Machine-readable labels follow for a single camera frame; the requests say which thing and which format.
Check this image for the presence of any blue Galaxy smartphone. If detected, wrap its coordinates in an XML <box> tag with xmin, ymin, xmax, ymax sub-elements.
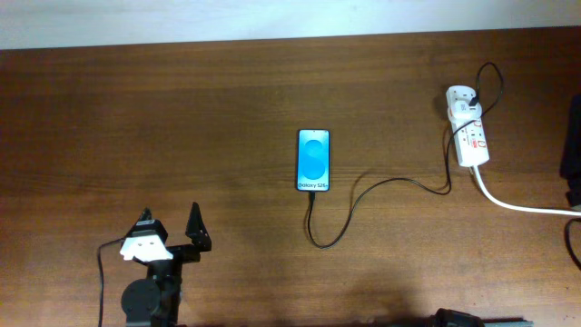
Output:
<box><xmin>297</xmin><ymin>129</ymin><xmax>330</xmax><ymax>192</ymax></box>

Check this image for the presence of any black charger cable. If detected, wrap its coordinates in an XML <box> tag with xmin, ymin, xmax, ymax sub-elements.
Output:
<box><xmin>306</xmin><ymin>62</ymin><xmax>506</xmax><ymax>250</ymax></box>

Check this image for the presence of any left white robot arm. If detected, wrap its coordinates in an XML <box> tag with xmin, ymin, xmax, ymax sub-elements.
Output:
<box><xmin>120</xmin><ymin>203</ymin><xmax>212</xmax><ymax>327</ymax></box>

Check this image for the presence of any white power strip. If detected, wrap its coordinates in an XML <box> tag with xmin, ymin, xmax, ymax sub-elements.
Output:
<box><xmin>446</xmin><ymin>85</ymin><xmax>489</xmax><ymax>168</ymax></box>

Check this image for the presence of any white power strip cord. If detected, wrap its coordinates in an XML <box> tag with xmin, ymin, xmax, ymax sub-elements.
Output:
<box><xmin>469</xmin><ymin>163</ymin><xmax>581</xmax><ymax>217</ymax></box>

